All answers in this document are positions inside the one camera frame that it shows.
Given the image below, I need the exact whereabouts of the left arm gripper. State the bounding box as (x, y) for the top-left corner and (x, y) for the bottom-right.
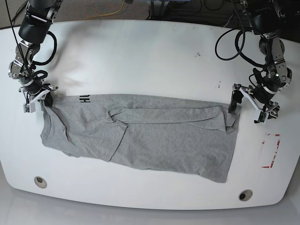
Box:
(228, 84), (280, 120)

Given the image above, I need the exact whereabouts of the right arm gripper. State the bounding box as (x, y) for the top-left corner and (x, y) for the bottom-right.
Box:
(19, 84), (58, 107)

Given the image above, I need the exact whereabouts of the grey t-shirt with black lettering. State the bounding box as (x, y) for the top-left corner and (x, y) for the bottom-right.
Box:
(41, 94), (241, 183)

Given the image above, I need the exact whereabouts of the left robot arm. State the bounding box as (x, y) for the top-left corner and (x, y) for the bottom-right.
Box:
(218, 0), (292, 124)

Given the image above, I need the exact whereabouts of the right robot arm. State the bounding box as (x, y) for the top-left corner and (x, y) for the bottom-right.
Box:
(8, 0), (62, 113)

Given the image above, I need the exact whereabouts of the red tape rectangle marking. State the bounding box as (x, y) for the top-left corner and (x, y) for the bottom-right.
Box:
(259, 133), (281, 169)

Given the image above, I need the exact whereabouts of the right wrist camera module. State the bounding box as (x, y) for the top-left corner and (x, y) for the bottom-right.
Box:
(23, 103), (36, 113)

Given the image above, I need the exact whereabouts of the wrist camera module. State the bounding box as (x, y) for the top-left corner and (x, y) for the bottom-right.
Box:
(254, 110), (269, 124)
(23, 103), (36, 113)

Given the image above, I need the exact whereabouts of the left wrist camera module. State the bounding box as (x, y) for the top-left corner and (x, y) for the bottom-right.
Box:
(254, 110), (269, 124)

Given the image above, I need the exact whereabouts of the left table cable grommet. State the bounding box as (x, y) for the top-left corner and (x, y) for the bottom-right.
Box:
(34, 176), (47, 189)

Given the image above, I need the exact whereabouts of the table cable grommet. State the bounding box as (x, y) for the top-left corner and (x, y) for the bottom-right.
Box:
(239, 189), (253, 202)
(34, 176), (47, 189)

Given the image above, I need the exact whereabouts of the right table cable grommet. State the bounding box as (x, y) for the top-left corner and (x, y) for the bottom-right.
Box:
(239, 189), (253, 202)

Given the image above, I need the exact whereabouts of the yellow cable on floor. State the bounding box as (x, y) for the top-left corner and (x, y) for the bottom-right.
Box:
(85, 0), (125, 21)

